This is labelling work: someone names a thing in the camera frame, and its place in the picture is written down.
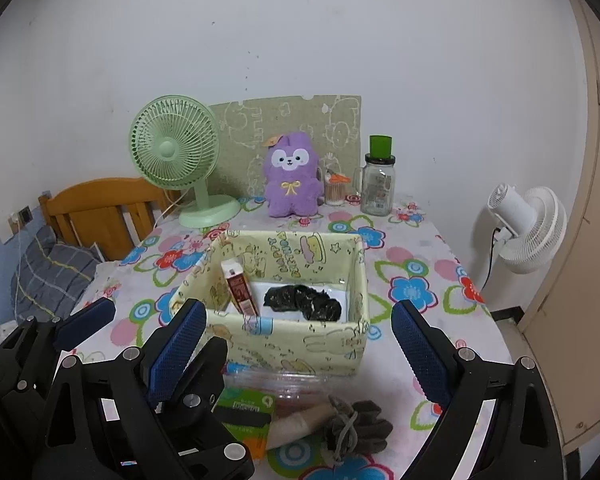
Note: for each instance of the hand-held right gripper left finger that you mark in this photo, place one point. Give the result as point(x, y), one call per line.
point(175, 352)

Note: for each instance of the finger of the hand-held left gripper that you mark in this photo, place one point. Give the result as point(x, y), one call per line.
point(87, 317)
point(214, 365)

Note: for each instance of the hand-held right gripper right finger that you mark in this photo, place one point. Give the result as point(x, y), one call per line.
point(420, 355)

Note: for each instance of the green card packet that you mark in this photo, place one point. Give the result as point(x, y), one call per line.
point(245, 405)

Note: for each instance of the yellow printed storage box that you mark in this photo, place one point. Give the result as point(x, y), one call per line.
point(300, 345)

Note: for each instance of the grey knit gloves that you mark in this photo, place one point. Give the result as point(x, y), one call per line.
point(362, 430)

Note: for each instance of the beige cloth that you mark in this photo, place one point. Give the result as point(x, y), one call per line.
point(295, 425)

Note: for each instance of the grey plaid pillow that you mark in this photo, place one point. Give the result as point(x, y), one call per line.
point(50, 275)

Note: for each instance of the clear plastic bag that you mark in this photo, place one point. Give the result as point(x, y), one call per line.
point(290, 382)

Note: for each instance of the small printed carton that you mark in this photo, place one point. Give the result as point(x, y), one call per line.
point(240, 290)

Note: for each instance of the floral tablecloth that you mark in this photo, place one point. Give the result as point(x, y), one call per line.
point(420, 260)

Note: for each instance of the wooden chair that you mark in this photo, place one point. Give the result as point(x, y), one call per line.
point(95, 210)

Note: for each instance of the black crumpled bag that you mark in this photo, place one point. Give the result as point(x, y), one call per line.
point(305, 302)

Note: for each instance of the white floor fan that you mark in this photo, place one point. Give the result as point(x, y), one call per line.
point(530, 230)

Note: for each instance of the glass mug jar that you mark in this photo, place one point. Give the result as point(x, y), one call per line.
point(377, 187)

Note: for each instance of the cotton swab container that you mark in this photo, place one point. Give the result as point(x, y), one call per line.
point(335, 192)

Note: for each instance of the green desk fan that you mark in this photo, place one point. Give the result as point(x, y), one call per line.
point(172, 150)

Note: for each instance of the purple plush toy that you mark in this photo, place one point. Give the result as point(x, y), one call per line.
point(292, 180)

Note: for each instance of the green plastic cup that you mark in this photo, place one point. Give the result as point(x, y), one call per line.
point(380, 146)

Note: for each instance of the beige wooden door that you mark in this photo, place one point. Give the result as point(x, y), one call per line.
point(595, 210)

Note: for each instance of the green printed board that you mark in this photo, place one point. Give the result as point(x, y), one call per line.
point(250, 125)

